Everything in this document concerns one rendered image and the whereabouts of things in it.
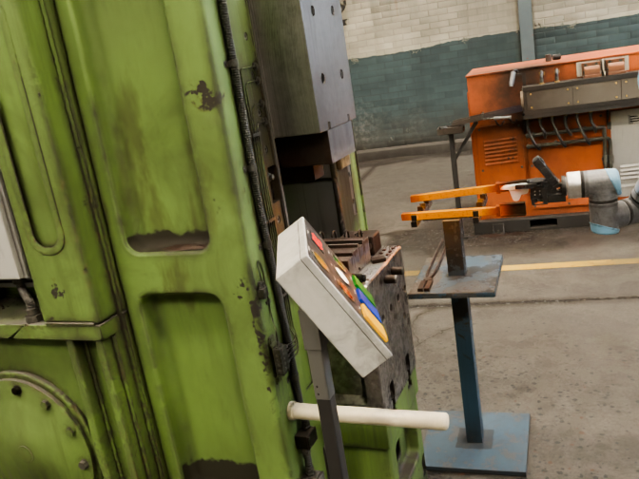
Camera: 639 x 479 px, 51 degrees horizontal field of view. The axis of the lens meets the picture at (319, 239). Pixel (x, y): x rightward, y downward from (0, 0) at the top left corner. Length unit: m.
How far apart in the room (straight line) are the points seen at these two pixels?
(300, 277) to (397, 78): 8.30
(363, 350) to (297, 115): 0.75
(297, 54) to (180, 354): 0.92
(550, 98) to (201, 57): 3.83
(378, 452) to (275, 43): 1.27
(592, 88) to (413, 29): 4.62
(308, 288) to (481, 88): 4.18
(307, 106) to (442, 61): 7.65
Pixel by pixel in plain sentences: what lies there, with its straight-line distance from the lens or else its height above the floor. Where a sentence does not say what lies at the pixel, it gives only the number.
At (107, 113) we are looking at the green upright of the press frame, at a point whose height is 1.51.
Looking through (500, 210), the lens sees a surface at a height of 0.98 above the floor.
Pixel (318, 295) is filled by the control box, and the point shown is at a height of 1.11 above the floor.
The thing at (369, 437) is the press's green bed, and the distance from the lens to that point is 2.17.
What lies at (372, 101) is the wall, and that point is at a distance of 9.62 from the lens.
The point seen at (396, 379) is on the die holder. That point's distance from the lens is 2.20.
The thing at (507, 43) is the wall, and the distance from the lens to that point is 9.38.
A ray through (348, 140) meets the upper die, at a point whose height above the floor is 1.31.
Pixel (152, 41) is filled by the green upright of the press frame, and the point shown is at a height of 1.67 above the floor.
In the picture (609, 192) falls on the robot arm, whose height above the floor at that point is 0.99.
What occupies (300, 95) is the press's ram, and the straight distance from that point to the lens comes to 1.84.
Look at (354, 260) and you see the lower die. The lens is 2.01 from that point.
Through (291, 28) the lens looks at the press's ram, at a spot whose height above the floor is 1.64.
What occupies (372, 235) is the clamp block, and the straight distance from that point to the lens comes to 2.19.
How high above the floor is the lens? 1.56
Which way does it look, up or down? 15 degrees down
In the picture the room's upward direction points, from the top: 9 degrees counter-clockwise
